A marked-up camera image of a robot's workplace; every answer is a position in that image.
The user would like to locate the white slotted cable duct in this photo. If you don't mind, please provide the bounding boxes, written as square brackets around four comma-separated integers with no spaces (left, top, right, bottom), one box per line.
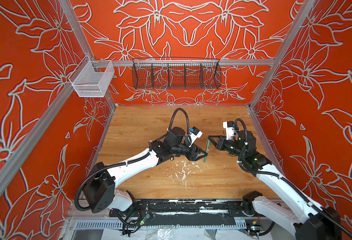
[73,219,247,230]

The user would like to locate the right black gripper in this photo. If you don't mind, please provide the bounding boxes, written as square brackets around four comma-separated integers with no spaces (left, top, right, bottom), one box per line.
[207,134,248,160]

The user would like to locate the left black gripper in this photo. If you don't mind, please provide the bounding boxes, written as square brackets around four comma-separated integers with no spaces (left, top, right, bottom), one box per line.
[170,140,207,160]

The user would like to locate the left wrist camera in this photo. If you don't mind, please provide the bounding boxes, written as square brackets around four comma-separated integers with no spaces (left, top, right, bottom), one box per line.
[188,127,203,147]

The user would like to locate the green pen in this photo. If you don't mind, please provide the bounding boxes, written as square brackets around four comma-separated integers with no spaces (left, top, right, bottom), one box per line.
[204,139,211,163]

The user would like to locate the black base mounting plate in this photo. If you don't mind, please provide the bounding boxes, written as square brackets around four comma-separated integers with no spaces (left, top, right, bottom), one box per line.
[109,198,269,218]

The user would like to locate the black wire mesh basket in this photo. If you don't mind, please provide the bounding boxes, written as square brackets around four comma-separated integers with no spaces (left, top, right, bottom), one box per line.
[132,57,222,90]

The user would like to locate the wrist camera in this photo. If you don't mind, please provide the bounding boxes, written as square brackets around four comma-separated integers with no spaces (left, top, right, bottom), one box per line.
[223,121,236,140]
[188,127,203,147]

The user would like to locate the left base cable bundle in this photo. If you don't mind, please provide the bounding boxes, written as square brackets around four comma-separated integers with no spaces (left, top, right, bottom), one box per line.
[112,206,150,236]

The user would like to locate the right base cable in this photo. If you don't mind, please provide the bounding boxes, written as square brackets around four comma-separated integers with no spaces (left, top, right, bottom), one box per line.
[244,217,275,238]

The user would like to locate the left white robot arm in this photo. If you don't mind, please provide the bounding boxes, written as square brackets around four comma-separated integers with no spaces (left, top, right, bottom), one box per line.
[74,108,208,213]

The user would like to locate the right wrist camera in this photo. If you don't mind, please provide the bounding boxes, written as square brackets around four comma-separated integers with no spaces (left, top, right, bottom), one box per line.
[223,121,236,140]

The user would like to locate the clear plastic bin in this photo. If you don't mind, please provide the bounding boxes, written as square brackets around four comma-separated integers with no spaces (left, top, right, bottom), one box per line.
[69,57,115,98]

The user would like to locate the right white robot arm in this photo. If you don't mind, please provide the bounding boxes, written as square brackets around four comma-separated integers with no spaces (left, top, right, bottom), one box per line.
[208,119,352,240]

